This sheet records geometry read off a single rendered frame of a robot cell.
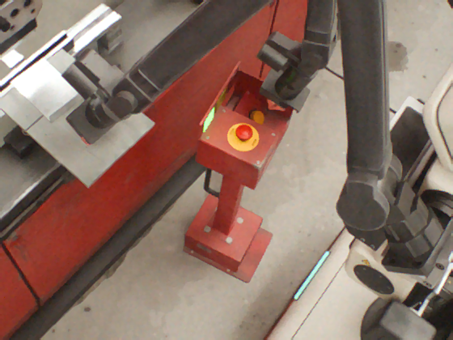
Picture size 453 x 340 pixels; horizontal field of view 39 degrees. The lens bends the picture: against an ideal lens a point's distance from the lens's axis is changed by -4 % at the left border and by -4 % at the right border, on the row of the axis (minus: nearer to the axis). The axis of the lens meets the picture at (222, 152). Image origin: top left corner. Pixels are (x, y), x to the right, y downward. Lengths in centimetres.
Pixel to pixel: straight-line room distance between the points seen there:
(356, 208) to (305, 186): 141
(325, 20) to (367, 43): 49
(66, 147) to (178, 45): 41
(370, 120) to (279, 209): 146
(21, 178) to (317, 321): 95
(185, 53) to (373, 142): 28
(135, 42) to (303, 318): 90
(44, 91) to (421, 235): 76
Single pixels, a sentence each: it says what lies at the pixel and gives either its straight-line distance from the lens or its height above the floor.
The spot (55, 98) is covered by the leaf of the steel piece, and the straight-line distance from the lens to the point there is 130.
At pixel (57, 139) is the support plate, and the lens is 126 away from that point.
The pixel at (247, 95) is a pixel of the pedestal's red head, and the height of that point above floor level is 75.
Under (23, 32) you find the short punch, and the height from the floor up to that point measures 112.
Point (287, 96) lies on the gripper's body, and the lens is 144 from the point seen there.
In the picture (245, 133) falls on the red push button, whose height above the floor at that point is 81.
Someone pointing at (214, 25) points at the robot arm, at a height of 142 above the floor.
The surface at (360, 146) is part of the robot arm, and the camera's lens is 90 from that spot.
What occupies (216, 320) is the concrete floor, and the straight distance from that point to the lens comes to 215.
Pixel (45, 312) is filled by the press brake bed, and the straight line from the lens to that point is 213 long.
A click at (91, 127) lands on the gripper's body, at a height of 109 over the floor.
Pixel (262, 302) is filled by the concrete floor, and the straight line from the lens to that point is 218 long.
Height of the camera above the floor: 209
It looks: 62 degrees down
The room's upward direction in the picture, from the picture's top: 10 degrees clockwise
